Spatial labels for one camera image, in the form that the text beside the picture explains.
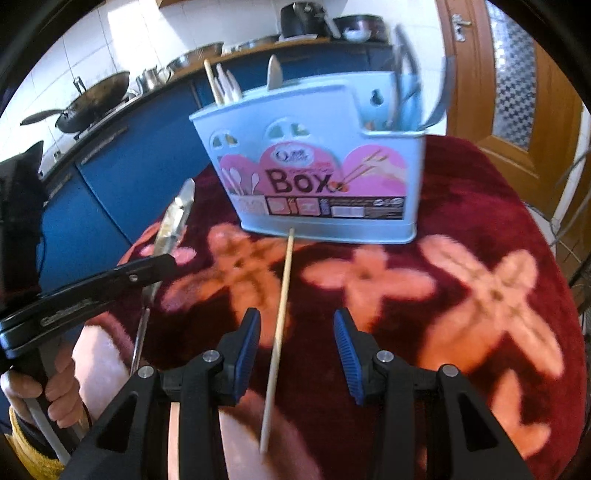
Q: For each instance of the white plastic knife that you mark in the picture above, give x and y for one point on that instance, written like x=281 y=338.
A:
x=274 y=74

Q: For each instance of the steel mixing bowl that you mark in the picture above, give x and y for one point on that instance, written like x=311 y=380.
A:
x=194 y=55

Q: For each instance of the red floral printed blanket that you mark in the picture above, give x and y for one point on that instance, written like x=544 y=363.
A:
x=461 y=207

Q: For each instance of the white plastic fork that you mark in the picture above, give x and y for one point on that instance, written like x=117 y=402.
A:
x=228 y=87

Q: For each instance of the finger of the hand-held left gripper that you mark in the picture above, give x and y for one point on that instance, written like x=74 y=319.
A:
x=129 y=277

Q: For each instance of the blue kitchen cabinet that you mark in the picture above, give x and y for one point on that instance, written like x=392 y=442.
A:
x=115 y=194

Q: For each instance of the metal table knife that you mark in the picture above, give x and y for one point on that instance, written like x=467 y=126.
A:
x=173 y=217

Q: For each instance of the light blue utensil holder box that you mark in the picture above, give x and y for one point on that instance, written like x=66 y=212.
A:
x=323 y=124

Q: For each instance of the wooden door with patterned glass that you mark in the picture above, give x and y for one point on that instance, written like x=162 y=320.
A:
x=549 y=115

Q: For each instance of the wooden chopstick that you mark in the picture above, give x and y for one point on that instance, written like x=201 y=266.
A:
x=279 y=332
x=213 y=83

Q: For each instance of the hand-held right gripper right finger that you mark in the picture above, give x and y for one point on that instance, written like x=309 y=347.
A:
x=346 y=355

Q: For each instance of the person's left hand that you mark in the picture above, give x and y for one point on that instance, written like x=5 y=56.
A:
x=64 y=392

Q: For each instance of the black cooking pot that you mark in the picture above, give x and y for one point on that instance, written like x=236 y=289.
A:
x=304 y=21

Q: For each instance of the dark frying pan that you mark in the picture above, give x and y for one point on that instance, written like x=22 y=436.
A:
x=360 y=27

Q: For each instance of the black wok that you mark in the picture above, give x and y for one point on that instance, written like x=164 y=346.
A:
x=97 y=99

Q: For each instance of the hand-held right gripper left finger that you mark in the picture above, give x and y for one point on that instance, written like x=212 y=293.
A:
x=244 y=353

